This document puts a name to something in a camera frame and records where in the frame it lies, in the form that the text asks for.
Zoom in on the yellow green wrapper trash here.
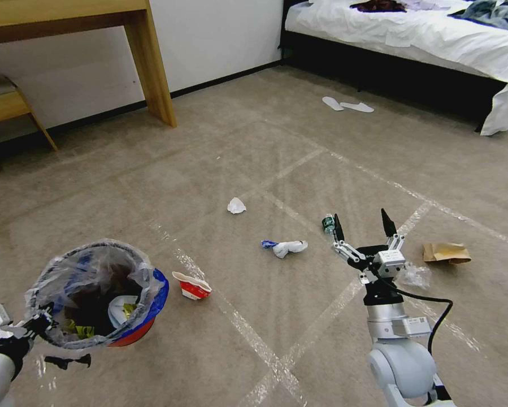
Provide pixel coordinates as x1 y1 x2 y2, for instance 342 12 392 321
65 318 97 340

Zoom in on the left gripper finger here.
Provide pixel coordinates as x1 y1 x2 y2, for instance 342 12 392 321
24 302 62 343
44 353 92 370

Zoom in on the black bed frame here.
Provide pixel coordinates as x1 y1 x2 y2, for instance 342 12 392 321
278 0 508 133

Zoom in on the white bed sheet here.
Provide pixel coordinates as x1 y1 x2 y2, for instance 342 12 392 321
284 0 508 137

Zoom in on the clear plastic bin liner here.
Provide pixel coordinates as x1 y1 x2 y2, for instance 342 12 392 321
24 239 164 350

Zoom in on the dark red garment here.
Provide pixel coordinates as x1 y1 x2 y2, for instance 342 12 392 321
349 0 409 14

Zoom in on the brown paper bag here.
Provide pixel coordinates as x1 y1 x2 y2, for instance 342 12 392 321
422 242 471 266

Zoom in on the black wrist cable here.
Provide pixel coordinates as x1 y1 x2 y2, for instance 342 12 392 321
358 265 454 353

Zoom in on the blue and white crumpled wrapper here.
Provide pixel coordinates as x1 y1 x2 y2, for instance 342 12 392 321
260 239 310 259

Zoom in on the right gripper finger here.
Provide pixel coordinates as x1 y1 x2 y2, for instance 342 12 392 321
380 207 406 255
331 213 367 267

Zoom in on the red and white paper cup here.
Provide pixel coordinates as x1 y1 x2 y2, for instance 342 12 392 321
171 271 214 301

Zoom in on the pale lilac garment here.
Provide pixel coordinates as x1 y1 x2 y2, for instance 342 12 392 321
400 0 471 12

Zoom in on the blue grey garment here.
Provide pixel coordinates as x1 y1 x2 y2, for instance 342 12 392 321
446 0 508 31

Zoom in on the red and blue trash bin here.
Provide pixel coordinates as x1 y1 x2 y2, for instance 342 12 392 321
24 239 171 351

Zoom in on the white paper trash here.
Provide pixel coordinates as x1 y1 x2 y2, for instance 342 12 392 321
107 295 137 330

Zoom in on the wooden chair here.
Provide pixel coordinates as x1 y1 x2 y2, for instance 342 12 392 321
0 74 59 174

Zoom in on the clear crumpled plastic wrap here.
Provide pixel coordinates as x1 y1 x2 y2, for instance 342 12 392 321
396 262 432 291

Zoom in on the wooden desk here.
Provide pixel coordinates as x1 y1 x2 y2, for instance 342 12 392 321
0 0 179 128

